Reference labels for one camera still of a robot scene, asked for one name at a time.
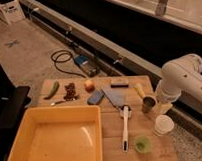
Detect blue sponge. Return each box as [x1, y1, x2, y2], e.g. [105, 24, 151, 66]
[87, 90, 104, 105]

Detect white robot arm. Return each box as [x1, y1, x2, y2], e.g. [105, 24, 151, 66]
[156, 54, 202, 104]

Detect small black rectangular block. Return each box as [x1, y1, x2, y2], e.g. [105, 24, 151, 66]
[111, 81, 129, 88]

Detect red yellow apple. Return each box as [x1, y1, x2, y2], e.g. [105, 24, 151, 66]
[85, 79, 95, 92]

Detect blue grey power device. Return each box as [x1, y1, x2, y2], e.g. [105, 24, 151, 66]
[74, 55, 99, 77]

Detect dark red grape bunch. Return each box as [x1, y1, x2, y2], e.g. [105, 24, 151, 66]
[64, 83, 79, 101]

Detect yellow banana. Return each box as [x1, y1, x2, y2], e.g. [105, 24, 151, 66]
[135, 83, 146, 98]

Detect green chili pepper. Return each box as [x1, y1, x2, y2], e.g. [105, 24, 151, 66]
[43, 82, 60, 100]

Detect small metal spoon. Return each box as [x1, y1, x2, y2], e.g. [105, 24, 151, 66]
[50, 99, 75, 106]

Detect white paper cup stack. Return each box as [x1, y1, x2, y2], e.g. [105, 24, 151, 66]
[154, 115, 174, 136]

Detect green plastic cup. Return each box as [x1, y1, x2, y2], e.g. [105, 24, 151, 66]
[135, 135, 152, 154]

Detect yellow plastic bin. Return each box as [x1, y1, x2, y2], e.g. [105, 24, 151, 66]
[7, 105, 102, 161]

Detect black chair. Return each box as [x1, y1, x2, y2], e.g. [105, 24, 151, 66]
[0, 64, 31, 161]

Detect white cardboard box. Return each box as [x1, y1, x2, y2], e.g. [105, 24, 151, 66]
[0, 0, 25, 25]

